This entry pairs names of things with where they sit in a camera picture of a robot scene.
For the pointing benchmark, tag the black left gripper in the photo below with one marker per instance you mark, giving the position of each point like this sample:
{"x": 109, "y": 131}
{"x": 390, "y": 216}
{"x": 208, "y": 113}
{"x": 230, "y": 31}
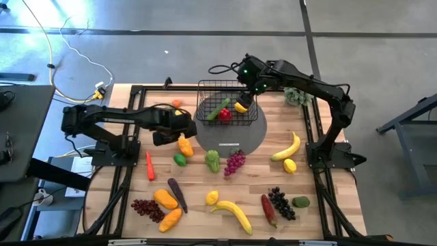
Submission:
{"x": 172, "y": 123}

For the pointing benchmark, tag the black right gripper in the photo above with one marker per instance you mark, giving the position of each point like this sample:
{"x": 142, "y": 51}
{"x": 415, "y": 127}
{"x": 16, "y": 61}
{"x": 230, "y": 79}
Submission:
{"x": 246, "y": 99}

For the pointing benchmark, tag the yellow-orange bell pepper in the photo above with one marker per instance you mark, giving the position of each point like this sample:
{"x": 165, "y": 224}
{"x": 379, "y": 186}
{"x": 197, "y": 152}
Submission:
{"x": 186, "y": 147}

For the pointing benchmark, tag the green lime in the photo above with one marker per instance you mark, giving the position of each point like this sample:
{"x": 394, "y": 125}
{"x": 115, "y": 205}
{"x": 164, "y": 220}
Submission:
{"x": 180, "y": 159}

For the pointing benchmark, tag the red bell pepper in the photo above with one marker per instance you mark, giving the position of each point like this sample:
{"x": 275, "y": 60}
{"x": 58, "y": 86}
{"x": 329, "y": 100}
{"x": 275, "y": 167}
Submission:
{"x": 224, "y": 114}

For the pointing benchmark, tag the green cucumber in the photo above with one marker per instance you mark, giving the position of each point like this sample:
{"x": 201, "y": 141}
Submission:
{"x": 218, "y": 109}

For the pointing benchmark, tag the small orange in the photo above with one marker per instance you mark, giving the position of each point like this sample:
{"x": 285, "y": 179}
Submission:
{"x": 176, "y": 103}

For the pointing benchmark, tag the orange-red carrot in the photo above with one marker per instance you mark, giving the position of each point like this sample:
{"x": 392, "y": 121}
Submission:
{"x": 150, "y": 167}

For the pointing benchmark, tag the dark purple eggplant toy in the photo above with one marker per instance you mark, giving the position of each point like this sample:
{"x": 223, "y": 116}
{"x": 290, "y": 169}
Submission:
{"x": 177, "y": 194}

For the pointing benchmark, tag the magenta grape bunch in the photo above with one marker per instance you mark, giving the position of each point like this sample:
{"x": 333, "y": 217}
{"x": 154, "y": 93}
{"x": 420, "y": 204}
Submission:
{"x": 233, "y": 164}

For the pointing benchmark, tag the yellow-orange mango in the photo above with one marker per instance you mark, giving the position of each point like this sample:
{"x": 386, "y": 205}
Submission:
{"x": 165, "y": 199}

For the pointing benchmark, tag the yellow banana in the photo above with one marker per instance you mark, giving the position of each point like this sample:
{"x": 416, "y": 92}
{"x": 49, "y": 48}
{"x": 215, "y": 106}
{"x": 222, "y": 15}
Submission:
{"x": 290, "y": 148}
{"x": 235, "y": 213}

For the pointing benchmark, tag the dark red grape bunch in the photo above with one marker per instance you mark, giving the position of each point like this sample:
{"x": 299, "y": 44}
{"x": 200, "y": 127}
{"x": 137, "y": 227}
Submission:
{"x": 148, "y": 210}

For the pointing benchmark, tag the black grape bunch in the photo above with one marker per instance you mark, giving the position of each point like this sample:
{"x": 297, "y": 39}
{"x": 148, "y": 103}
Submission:
{"x": 281, "y": 205}

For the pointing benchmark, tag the dark red chili pepper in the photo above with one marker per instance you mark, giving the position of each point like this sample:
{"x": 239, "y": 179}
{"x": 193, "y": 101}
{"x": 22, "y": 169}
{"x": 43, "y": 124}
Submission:
{"x": 268, "y": 210}

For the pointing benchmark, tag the dark green avocado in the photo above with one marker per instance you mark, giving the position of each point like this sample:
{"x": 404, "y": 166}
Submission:
{"x": 300, "y": 202}

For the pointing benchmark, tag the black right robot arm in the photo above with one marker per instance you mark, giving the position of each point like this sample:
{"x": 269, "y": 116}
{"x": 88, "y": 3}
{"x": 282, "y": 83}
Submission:
{"x": 307, "y": 82}

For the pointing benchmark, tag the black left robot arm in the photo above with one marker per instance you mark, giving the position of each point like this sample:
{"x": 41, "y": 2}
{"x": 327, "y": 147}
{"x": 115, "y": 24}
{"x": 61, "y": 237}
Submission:
{"x": 112, "y": 118}

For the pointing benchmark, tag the grey round woven placemat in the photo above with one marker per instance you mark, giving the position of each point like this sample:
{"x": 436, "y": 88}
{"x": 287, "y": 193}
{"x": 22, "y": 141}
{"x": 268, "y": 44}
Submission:
{"x": 232, "y": 136}

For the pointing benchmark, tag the potted green plant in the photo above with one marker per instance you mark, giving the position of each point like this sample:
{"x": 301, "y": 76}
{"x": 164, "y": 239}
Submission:
{"x": 297, "y": 96}

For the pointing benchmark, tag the yellow plug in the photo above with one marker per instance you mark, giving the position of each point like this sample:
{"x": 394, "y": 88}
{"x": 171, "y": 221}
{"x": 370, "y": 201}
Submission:
{"x": 99, "y": 94}

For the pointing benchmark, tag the white power adapter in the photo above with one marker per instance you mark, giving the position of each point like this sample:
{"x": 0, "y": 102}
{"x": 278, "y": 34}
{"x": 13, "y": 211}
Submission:
{"x": 100, "y": 84}

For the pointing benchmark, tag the white booklet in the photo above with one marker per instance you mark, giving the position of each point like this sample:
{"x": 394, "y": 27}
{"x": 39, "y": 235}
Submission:
{"x": 80, "y": 167}

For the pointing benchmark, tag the white mug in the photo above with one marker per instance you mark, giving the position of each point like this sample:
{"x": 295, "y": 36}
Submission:
{"x": 41, "y": 197}

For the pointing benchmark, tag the black desk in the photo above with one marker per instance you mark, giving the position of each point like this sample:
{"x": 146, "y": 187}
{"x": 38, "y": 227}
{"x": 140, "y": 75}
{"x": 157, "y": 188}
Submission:
{"x": 27, "y": 119}

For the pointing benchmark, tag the grey metal cart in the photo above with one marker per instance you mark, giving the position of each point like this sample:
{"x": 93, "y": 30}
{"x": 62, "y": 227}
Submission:
{"x": 409, "y": 147}

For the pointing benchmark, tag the black flat floor bar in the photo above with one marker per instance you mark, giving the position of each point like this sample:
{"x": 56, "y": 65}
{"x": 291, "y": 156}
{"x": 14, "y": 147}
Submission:
{"x": 17, "y": 77}

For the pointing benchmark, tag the black desk gadget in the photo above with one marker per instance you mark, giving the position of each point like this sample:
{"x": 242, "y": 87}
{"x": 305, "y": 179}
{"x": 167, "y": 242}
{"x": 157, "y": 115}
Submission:
{"x": 7, "y": 148}
{"x": 5, "y": 99}

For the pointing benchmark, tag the black flat device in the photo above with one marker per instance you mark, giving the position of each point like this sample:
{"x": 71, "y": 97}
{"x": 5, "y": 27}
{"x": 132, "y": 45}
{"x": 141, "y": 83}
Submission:
{"x": 10, "y": 218}

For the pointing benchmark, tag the black table frame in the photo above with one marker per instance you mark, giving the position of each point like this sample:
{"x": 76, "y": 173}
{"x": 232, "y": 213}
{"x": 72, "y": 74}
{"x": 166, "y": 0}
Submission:
{"x": 153, "y": 88}

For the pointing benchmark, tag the black frame clamp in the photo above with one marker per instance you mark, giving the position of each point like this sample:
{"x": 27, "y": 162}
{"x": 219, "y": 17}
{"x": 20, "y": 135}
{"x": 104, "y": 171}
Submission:
{"x": 167, "y": 82}

